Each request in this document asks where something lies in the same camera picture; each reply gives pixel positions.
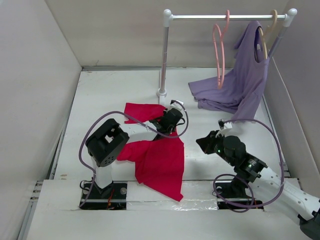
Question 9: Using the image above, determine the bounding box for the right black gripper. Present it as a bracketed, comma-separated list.
[195, 129, 236, 167]

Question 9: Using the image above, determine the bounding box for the red t shirt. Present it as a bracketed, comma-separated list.
[116, 101, 186, 202]

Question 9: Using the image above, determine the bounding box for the pink plastic hanger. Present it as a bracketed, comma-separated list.
[212, 9, 230, 90]

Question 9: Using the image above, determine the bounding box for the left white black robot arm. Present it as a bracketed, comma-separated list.
[84, 106, 188, 201]

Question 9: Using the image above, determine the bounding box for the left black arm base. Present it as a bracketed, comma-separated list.
[79, 180, 128, 211]

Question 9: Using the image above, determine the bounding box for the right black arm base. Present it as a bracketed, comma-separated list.
[212, 173, 262, 213]

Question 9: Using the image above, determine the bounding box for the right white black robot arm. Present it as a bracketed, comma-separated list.
[196, 131, 320, 240]

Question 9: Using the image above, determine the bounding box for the purple t shirt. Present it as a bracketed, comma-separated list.
[188, 20, 270, 120]

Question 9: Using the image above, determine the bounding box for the beige wooden hanger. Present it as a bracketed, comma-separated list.
[258, 9, 278, 60]

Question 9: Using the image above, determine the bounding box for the white metal clothes rack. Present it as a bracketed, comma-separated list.
[156, 8, 298, 105]

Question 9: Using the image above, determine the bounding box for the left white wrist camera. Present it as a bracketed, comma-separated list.
[163, 99, 185, 113]

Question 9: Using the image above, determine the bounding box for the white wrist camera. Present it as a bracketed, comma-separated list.
[215, 119, 233, 138]
[163, 99, 185, 113]

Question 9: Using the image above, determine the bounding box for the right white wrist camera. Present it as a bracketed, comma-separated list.
[215, 119, 233, 138]

